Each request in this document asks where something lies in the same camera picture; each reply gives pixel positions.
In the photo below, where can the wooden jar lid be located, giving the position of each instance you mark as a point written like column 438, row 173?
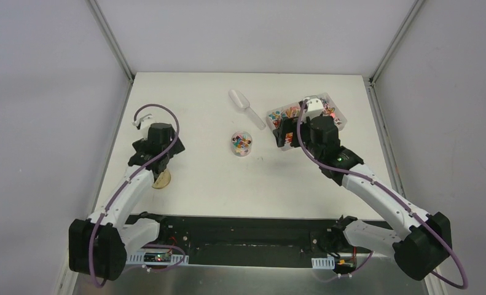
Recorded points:
column 162, row 180

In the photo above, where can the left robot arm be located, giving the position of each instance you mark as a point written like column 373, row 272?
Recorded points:
column 101, row 244

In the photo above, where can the clear plastic scoop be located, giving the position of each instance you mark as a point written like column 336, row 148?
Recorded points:
column 242, row 103

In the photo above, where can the compartmented candy tray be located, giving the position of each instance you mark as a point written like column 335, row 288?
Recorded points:
column 294, row 111

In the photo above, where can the clear plastic jar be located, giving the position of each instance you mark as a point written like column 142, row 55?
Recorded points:
column 241, row 143

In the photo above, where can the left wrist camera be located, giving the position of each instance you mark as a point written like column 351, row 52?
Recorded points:
column 143, row 121

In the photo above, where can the slotted cable duct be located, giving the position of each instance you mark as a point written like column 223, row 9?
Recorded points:
column 157, row 258
column 323, row 263

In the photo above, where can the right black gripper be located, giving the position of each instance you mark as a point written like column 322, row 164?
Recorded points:
column 287, row 125

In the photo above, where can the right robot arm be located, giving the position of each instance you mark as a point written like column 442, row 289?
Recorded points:
column 417, row 241

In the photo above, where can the left slotted cable duct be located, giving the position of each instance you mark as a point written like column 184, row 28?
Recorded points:
column 157, row 258

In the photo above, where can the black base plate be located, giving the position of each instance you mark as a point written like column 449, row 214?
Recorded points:
column 250, row 242

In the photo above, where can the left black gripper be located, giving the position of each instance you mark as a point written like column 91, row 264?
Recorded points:
column 145, row 152

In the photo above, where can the right slotted cable duct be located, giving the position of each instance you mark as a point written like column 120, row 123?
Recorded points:
column 323, row 263

